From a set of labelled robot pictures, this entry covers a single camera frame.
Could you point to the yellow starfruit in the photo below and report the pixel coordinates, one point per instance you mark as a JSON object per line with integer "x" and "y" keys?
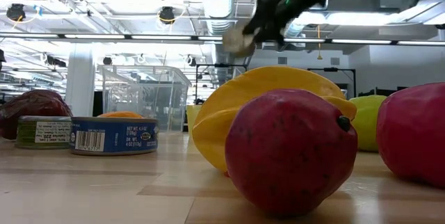
{"x": 243, "y": 95}

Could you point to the white pillar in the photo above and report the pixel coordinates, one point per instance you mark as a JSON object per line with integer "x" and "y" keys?
{"x": 80, "y": 85}

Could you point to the lime green fruit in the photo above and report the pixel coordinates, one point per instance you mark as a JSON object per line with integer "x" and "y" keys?
{"x": 368, "y": 123}

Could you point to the silver ventilation duct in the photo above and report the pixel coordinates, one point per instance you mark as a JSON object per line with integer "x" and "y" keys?
{"x": 219, "y": 5}

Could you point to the green-labelled tin can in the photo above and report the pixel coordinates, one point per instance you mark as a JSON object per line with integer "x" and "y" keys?
{"x": 43, "y": 131}

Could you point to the black ceiling device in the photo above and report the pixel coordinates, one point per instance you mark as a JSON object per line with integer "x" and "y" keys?
{"x": 167, "y": 14}
{"x": 15, "y": 12}

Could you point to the dark red fruit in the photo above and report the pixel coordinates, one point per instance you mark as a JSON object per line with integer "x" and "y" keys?
{"x": 31, "y": 105}

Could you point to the blue-labelled tin can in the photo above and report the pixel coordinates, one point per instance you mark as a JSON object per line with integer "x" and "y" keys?
{"x": 114, "y": 137}

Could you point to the long linear ceiling light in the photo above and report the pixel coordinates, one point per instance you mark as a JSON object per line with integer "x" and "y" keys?
{"x": 94, "y": 37}

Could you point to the orange mango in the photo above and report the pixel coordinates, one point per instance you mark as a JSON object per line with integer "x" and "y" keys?
{"x": 120, "y": 114}

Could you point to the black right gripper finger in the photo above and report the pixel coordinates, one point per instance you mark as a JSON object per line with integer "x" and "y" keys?
{"x": 253, "y": 18}
{"x": 274, "y": 29}

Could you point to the red apple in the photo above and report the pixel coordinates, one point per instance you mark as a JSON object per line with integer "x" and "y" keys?
{"x": 413, "y": 133}

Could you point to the black metal frame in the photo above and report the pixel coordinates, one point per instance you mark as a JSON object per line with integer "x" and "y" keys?
{"x": 330, "y": 69}
{"x": 222, "y": 65}

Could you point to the clear plastic bin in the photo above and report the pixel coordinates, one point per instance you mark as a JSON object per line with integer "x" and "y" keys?
{"x": 146, "y": 92}

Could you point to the dark red pomegranate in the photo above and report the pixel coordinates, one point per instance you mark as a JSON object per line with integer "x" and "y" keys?
{"x": 288, "y": 154}

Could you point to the yellow plastic bin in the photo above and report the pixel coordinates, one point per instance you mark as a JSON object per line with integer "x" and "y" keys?
{"x": 192, "y": 118}

